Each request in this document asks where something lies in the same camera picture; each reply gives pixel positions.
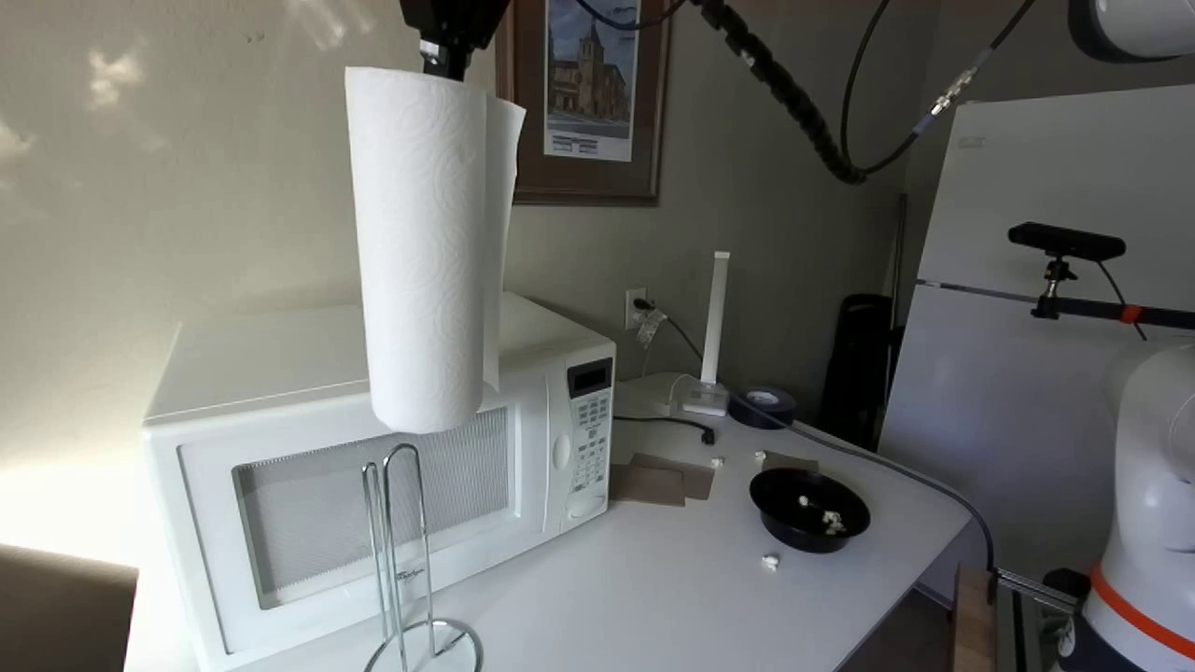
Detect metal wire paper towel holder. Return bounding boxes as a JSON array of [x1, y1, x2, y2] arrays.
[[360, 442, 491, 672]]

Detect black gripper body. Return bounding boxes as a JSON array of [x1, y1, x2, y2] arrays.
[[398, 0, 517, 49]]

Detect long grey table cable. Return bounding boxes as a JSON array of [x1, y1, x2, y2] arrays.
[[794, 418, 1008, 589]]

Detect wooden plank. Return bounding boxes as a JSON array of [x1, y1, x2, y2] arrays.
[[949, 564, 1000, 672]]

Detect white paper towel roll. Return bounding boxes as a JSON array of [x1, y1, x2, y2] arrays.
[[339, 65, 530, 436]]

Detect white wall outlet with plug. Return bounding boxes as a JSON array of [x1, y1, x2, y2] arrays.
[[621, 289, 673, 349]]

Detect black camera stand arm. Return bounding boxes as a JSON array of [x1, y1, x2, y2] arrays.
[[1026, 253, 1195, 335]]

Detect brown framed building picture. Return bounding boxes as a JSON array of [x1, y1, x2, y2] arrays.
[[494, 0, 675, 209]]

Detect thin black hanging cable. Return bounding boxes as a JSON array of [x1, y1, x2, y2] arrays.
[[836, 0, 1039, 188]]

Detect short black table cable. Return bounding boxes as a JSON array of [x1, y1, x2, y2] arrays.
[[617, 410, 723, 447]]

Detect black bowl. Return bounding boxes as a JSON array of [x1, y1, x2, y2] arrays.
[[749, 464, 874, 555]]

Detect white post stand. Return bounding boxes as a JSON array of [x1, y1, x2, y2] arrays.
[[617, 247, 736, 427]]

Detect white board panel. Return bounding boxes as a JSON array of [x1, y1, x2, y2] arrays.
[[877, 82, 1195, 589]]

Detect black tower speaker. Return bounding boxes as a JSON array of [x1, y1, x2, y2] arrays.
[[815, 291, 897, 456]]

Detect black camera bar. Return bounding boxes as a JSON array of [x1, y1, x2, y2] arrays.
[[1005, 222, 1131, 264]]

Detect white microwave oven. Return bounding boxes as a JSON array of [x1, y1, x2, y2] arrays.
[[143, 289, 621, 666]]

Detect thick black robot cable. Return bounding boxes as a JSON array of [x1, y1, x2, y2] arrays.
[[687, 0, 874, 188]]

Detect brown cardboard piece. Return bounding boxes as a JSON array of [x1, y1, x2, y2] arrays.
[[611, 447, 719, 513]]

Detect aluminium frame profile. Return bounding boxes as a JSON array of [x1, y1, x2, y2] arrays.
[[991, 569, 1085, 672]]

